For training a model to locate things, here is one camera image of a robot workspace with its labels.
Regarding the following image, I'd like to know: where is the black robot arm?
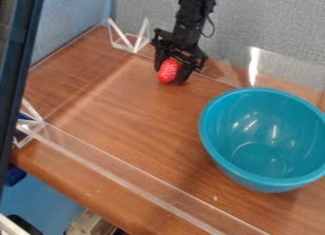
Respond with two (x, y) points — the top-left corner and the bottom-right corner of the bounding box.
(151, 0), (216, 85)

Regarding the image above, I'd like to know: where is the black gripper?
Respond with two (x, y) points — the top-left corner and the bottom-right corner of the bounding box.
(151, 29), (208, 85)

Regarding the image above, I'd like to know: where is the clear acrylic barrier wall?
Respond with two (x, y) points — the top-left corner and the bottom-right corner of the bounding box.
(14, 24), (325, 235)

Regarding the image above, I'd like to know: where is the dark blue vertical post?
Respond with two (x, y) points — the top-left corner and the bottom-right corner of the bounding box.
(0, 0), (44, 199)

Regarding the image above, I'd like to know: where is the blue plastic bowl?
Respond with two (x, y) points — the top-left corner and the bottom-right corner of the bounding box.
(199, 88), (325, 193)

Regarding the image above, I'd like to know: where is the red toy strawberry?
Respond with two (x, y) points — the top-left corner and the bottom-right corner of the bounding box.
(158, 58), (180, 83)

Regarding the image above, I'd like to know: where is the black and white object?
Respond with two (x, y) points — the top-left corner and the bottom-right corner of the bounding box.
(0, 213), (43, 235)

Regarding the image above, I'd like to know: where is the beige object under table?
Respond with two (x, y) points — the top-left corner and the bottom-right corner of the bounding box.
(66, 209), (118, 235)

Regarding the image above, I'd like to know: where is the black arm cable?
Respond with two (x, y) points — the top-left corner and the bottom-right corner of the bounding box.
(200, 10), (218, 39)

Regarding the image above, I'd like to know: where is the blue clamp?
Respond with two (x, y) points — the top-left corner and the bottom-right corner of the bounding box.
(6, 112), (33, 186)

